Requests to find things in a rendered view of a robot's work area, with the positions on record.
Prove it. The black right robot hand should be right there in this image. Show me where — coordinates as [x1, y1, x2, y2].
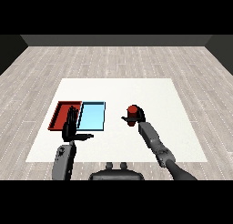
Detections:
[120, 104, 147, 124]

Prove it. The shallow red open box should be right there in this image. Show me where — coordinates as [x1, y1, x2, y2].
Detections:
[47, 100, 84, 132]

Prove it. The shallow light blue open box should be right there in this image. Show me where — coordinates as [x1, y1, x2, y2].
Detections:
[76, 101, 106, 132]

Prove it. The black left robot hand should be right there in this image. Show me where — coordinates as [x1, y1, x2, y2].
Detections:
[61, 106, 95, 143]

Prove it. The dark grey robot body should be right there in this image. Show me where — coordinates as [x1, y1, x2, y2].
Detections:
[88, 162, 146, 181]

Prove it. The small red can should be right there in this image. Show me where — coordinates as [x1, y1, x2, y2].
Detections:
[127, 105, 139, 127]

